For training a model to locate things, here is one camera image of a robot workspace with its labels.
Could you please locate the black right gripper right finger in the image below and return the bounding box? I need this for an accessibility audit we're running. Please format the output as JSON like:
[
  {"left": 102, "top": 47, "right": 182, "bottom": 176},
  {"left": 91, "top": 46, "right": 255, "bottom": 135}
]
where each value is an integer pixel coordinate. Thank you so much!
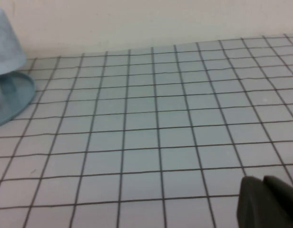
[{"left": 263, "top": 175, "right": 293, "bottom": 228}]

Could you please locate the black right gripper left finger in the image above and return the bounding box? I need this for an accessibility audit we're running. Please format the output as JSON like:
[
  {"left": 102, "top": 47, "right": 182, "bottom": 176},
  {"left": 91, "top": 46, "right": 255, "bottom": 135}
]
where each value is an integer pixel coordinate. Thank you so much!
[{"left": 236, "top": 175, "right": 277, "bottom": 228}]

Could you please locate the light blue plastic cup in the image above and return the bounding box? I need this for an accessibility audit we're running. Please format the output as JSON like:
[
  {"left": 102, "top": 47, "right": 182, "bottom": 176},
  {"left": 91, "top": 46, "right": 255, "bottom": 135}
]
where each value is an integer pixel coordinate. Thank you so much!
[{"left": 0, "top": 6, "right": 27, "bottom": 77}]

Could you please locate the blue cup stand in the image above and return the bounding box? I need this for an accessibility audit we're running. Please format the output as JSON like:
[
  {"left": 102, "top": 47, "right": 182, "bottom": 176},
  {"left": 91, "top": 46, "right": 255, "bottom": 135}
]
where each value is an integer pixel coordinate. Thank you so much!
[{"left": 0, "top": 70, "right": 36, "bottom": 129}]

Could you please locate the grid-patterned light blue tablecloth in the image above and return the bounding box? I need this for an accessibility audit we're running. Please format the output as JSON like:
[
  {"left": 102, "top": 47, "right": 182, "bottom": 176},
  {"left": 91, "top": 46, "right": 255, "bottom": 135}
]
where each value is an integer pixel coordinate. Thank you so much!
[{"left": 0, "top": 33, "right": 293, "bottom": 228}]

